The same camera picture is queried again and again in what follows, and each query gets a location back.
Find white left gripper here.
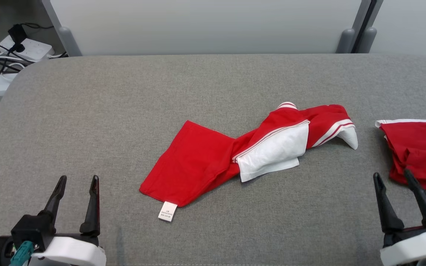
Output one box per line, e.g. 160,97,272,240
30,175,107,266

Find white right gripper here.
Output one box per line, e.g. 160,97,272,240
373,169,426,266

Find red white-striped shorts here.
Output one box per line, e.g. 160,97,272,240
375,119,426,195

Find red numbered jersey shirt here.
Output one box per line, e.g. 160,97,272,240
139,102,359,222

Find grey fabric sofa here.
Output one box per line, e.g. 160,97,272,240
0,54,426,266

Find black plug adapter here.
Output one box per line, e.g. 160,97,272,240
7,24,29,52

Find left teal-plug black cable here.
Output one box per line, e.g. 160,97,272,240
9,241,40,266

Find white power cable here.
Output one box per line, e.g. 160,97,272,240
0,46,26,73

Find grey partition post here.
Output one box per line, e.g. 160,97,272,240
335,28,356,54
41,0,83,57
357,26,378,54

